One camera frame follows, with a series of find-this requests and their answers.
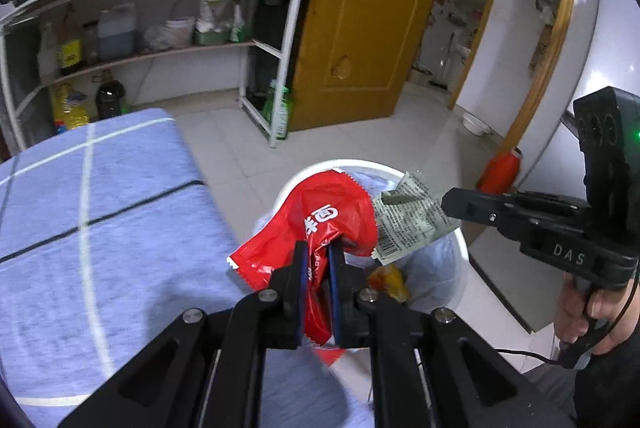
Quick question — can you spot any green spray bottle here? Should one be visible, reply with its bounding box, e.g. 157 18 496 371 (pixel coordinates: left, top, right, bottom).
230 0 249 44

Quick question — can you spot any person's right forearm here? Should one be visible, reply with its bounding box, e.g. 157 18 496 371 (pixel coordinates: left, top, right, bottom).
592 303 640 361

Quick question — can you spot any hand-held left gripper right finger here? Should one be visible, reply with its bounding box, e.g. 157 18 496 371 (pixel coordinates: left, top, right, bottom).
327 243 576 428

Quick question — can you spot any white trash bin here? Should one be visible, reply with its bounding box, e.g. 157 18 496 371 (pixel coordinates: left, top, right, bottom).
252 159 472 409

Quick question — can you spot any black cable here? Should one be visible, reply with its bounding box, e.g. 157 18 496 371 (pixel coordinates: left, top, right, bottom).
500 258 640 367

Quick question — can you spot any white refrigerator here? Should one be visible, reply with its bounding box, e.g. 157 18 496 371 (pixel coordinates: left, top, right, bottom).
520 0 640 209

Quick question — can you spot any green pot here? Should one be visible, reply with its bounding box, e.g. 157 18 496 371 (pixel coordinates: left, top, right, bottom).
194 15 234 47

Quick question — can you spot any person's leg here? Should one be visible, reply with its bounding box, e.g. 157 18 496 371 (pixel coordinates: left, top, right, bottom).
522 348 640 428

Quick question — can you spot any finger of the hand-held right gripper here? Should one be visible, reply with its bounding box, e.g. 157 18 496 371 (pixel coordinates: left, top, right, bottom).
487 214 541 254
440 186 593 225

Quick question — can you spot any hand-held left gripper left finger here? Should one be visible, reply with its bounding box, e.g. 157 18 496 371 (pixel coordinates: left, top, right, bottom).
59 240 311 428

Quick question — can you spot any dark oil bottle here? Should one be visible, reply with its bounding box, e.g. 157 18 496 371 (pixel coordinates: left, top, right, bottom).
95 70 129 122

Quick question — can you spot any red cylinder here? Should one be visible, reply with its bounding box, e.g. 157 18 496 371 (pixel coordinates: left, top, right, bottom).
477 147 524 195

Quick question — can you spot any yellow label oil bottle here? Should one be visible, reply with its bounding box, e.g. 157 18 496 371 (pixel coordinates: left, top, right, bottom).
59 20 85 77

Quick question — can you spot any green glass bottle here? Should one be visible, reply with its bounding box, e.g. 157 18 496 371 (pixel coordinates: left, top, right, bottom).
262 78 294 142

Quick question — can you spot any blue checked tablecloth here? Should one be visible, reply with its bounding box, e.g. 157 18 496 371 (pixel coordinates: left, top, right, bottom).
0 108 374 428

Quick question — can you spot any yellow food bag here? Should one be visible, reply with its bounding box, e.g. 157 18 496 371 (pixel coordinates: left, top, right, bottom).
52 83 91 132

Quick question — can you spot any pale grey snack packet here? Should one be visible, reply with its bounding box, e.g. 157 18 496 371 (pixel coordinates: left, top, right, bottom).
372 171 462 267

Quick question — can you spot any yellow wooden door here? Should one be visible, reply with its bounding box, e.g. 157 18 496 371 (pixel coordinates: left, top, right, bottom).
289 0 459 134

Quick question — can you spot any clear plastic bin liner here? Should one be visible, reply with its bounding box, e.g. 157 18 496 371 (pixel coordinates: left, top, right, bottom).
255 165 465 404

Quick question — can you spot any orange yellow wrapper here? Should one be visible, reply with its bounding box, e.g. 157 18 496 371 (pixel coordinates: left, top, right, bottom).
367 264 409 305

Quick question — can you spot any white bowl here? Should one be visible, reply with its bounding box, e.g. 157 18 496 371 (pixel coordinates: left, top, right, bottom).
461 111 491 137

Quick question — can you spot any red snack packet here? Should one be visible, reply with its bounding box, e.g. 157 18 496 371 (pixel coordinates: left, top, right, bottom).
227 168 379 350

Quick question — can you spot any wooden door frame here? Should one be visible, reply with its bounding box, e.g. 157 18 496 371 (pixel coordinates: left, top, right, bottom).
500 0 582 190

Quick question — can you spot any white plastic bag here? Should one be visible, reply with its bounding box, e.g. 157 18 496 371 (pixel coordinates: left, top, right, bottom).
142 17 196 54

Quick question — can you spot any person's right hand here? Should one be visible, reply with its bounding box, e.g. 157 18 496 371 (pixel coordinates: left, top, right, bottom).
554 274 627 344

